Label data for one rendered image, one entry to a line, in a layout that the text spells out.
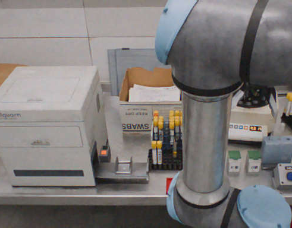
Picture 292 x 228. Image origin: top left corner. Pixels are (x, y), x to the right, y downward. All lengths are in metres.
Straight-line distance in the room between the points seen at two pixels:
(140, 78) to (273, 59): 1.14
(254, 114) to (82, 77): 0.62
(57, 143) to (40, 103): 0.13
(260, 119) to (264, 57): 0.88
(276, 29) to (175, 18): 0.13
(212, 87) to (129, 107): 0.81
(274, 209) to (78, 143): 0.59
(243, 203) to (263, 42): 0.38
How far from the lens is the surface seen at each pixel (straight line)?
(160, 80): 1.56
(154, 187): 1.14
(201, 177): 0.69
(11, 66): 1.63
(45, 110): 1.02
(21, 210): 2.05
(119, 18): 1.54
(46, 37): 1.65
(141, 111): 1.32
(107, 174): 1.15
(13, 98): 1.10
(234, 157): 1.17
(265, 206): 0.76
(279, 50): 0.47
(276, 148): 1.22
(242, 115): 1.33
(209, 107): 0.56
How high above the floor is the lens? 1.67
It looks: 38 degrees down
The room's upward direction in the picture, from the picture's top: straight up
